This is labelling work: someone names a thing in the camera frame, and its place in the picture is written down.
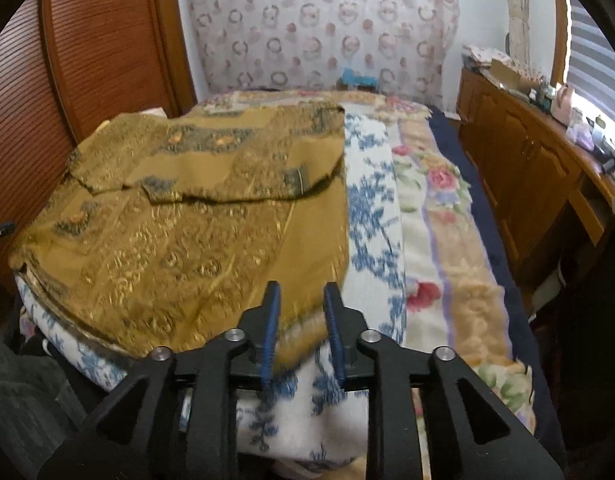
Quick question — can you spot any wooden louvered wardrobe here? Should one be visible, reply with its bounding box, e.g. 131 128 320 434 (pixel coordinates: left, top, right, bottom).
0 0 198 291

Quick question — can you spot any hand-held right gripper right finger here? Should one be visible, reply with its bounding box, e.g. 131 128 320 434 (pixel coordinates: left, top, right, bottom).
323 281 563 480

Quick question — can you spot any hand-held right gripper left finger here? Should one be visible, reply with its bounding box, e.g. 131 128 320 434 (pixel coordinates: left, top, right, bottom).
52 280 283 480

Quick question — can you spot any lace window curtain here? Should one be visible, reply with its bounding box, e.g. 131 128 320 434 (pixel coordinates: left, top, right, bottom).
505 0 533 68

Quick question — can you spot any blue floral sheet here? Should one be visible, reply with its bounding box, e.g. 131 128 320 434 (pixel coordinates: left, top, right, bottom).
15 110 408 480

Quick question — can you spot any circle patterned wall curtain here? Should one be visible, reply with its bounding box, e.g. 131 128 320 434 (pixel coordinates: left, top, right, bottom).
175 0 461 106

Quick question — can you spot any black desk gadget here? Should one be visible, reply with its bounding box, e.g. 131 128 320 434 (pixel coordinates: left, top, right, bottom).
595 135 615 171

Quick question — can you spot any pink floral blanket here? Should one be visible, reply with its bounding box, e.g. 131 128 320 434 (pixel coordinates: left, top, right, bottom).
198 89 538 480

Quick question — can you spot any person's dark clothing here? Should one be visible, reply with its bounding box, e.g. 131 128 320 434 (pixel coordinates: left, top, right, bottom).
0 335 103 480

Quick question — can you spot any striped window blind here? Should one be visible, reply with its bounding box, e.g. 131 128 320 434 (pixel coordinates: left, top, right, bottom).
567 0 615 116

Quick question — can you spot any wooden side cabinet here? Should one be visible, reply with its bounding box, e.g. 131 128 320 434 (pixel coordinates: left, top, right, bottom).
457 67 615 306

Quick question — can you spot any pink bottle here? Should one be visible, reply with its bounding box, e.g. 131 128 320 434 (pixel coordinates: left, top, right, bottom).
552 85 575 123

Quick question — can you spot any open cardboard box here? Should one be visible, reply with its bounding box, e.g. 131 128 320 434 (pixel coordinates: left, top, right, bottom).
487 58 541 91

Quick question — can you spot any golden brown patterned garment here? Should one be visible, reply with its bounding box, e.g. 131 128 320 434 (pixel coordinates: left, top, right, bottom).
8 101 351 361

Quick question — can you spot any navy bed sheet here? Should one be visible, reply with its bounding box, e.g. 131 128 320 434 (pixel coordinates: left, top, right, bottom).
427 107 568 461

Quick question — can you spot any wooden window frame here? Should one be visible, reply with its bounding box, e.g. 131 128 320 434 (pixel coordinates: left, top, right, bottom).
552 0 574 91

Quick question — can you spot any folded floral cloth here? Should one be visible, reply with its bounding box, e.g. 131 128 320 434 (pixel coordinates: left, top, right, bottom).
461 44 508 68

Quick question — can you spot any lilac cloth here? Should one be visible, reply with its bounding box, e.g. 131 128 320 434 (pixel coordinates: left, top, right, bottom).
567 122 593 148

